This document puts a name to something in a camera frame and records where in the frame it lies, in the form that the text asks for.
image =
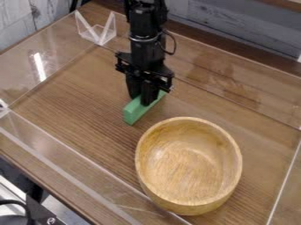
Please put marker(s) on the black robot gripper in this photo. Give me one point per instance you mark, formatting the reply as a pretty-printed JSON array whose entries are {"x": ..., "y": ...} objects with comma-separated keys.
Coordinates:
[{"x": 148, "y": 75}]

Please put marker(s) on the green rectangular block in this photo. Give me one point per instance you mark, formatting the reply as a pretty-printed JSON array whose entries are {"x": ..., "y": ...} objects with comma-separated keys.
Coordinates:
[{"x": 134, "y": 110}]

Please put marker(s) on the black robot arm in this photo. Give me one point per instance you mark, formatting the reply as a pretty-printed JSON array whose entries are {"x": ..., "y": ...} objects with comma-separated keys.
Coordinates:
[{"x": 148, "y": 17}]

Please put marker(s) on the brown wooden bowl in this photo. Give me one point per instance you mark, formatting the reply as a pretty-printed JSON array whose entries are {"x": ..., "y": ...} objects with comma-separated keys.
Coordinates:
[{"x": 189, "y": 165}]

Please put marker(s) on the black metal table bracket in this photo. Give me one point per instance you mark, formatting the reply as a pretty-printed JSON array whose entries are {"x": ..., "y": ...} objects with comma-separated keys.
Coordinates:
[{"x": 41, "y": 214}]

